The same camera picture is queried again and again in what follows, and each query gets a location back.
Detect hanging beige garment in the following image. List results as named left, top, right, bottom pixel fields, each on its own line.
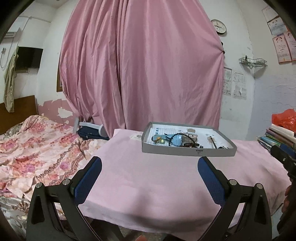
left=3, top=46, right=19, bottom=113

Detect grey jewelry tray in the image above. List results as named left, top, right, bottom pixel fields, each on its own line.
left=142, top=121, right=237, bottom=157

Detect beige hair claw clip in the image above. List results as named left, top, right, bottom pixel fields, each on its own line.
left=184, top=128, right=198, bottom=143

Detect pink tablecloth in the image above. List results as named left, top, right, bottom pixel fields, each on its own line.
left=80, top=129, right=290, bottom=240

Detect wall calendar sheets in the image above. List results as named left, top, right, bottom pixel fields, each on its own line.
left=222, top=67, right=247, bottom=100

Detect wooden headboard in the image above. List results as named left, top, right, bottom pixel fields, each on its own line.
left=0, top=95, right=38, bottom=135

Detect navy blue bag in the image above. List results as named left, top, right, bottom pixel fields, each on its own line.
left=77, top=126, right=109, bottom=141

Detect round wall clock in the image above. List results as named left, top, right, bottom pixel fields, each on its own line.
left=211, top=19, right=227, bottom=35

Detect wire wall shelf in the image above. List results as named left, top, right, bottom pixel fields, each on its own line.
left=239, top=55, right=267, bottom=69

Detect floral pink bedspread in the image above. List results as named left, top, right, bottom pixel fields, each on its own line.
left=1, top=115, right=106, bottom=239

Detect stack of books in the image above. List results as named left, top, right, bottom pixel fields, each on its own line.
left=257, top=124, right=295, bottom=151

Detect person's hand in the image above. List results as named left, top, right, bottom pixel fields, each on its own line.
left=281, top=183, right=295, bottom=213

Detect pink wall certificates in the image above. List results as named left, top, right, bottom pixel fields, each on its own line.
left=262, top=6, right=295, bottom=64

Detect pink curtain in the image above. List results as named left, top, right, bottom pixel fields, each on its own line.
left=59, top=1, right=224, bottom=136

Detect black bead necklace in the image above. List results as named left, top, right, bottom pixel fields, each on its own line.
left=164, top=133, right=204, bottom=149

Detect black hair stick with flowers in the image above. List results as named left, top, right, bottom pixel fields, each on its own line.
left=208, top=136, right=217, bottom=149

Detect red plastic bag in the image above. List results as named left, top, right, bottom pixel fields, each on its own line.
left=271, top=109, right=296, bottom=132

